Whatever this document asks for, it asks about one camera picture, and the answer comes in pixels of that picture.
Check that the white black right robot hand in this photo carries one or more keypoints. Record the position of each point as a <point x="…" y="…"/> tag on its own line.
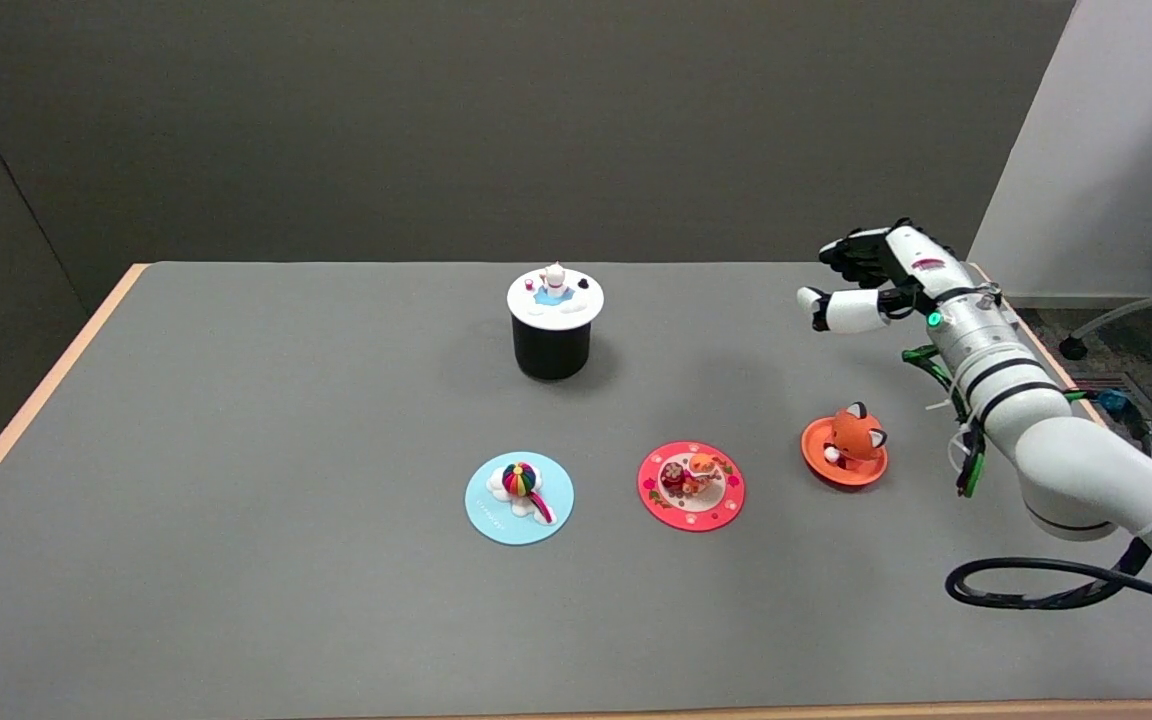
<point x="911" y="260"/>

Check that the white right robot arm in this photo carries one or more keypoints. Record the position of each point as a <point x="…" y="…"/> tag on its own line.
<point x="1076" y="470"/>

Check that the metal floor vent grille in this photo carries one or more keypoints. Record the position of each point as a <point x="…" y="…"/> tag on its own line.
<point x="1101" y="380"/>

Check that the red lid with figurines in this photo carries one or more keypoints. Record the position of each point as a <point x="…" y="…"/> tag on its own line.
<point x="691" y="512"/>

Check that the black cup teal inside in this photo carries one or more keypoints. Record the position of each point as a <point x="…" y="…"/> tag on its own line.
<point x="551" y="352"/>

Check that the grey office chair base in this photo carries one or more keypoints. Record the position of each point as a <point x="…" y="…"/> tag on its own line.
<point x="1071" y="348"/>

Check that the white cup lid with figurine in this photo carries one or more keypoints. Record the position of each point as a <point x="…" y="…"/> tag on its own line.
<point x="556" y="312"/>

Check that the orange lid with fox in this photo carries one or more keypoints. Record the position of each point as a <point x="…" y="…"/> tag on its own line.
<point x="856" y="440"/>

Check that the light blue lid rainbow ball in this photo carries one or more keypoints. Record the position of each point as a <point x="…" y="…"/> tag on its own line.
<point x="496" y="500"/>

